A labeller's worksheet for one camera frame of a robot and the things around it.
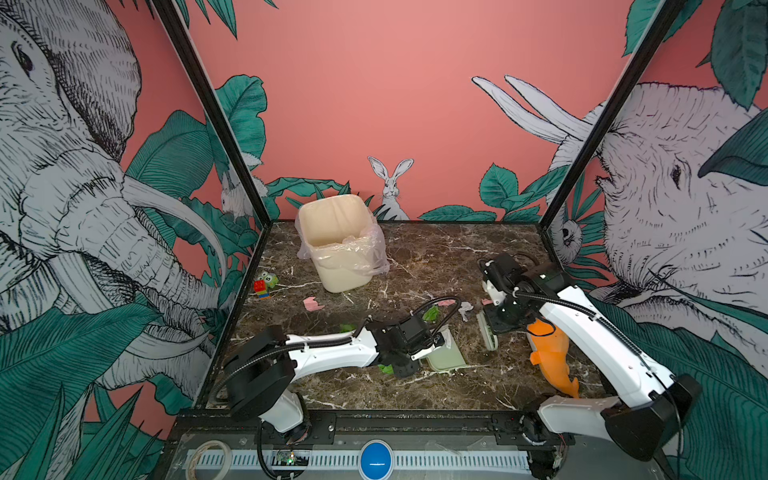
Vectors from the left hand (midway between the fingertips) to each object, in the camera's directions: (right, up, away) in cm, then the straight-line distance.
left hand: (413, 355), depth 81 cm
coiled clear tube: (-45, -19, -12) cm, 50 cm away
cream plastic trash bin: (-26, +39, +14) cm, 49 cm away
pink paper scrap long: (+6, +18, -16) cm, 25 cm away
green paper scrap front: (-7, -4, +1) cm, 8 cm away
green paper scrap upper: (+7, +9, +12) cm, 16 cm away
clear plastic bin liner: (-13, +29, 0) cm, 32 cm away
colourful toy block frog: (-49, +18, +16) cm, 54 cm away
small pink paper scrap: (-32, +11, +15) cm, 37 cm away
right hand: (+19, +11, -8) cm, 24 cm away
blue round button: (-9, -20, -12) cm, 25 cm away
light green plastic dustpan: (+10, -2, +3) cm, 10 cm away
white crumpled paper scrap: (+18, +11, +14) cm, 25 cm away
